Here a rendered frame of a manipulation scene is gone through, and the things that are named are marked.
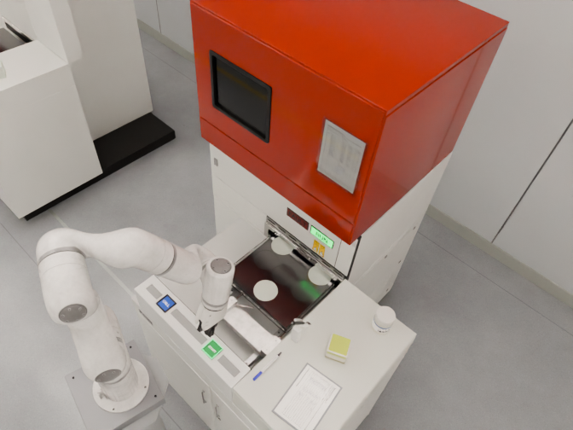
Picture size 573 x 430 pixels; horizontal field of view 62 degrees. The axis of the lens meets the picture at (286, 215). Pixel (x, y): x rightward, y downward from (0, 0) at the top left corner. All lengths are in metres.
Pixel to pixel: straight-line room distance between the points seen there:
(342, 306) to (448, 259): 1.65
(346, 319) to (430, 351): 1.23
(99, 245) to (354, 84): 0.79
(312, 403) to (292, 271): 0.57
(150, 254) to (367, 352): 0.96
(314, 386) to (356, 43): 1.13
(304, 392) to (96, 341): 0.71
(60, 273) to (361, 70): 0.95
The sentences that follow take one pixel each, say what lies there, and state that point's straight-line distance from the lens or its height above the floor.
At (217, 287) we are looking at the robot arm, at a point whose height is 1.39.
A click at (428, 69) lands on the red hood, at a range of 1.51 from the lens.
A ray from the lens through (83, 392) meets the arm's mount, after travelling 1.89.
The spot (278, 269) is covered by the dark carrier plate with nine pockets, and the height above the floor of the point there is 0.90.
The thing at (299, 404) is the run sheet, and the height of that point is 0.97.
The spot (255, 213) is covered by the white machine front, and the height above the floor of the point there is 0.93.
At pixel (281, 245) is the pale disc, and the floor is 0.90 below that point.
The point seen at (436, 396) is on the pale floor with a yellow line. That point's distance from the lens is 2.91.
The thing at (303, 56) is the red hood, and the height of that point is 1.82.
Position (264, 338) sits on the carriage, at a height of 0.88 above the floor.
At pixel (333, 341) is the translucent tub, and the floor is 1.03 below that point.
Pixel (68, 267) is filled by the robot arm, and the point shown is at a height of 1.67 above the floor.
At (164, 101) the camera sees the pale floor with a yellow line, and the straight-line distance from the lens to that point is 4.37.
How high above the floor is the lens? 2.57
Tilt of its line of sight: 49 degrees down
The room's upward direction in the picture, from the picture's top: 6 degrees clockwise
